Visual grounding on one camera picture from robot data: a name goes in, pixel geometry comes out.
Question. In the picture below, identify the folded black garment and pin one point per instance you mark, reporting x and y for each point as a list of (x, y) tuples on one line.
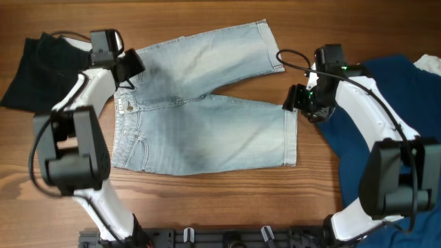
[(48, 70)]

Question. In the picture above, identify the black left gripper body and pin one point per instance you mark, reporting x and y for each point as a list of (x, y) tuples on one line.
[(131, 63)]

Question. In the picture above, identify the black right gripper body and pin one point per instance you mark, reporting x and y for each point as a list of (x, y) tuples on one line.
[(296, 100)]

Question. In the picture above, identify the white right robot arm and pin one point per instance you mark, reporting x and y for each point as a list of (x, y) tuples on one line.
[(400, 175)]

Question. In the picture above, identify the light blue denim shorts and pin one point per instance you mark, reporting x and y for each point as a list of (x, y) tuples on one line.
[(172, 122)]

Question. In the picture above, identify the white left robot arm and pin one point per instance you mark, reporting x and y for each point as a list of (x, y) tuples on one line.
[(69, 157)]

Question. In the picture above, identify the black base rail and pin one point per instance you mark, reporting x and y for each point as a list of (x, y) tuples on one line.
[(293, 237)]

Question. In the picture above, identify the white garment in pile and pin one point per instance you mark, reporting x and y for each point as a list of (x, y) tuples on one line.
[(429, 63)]

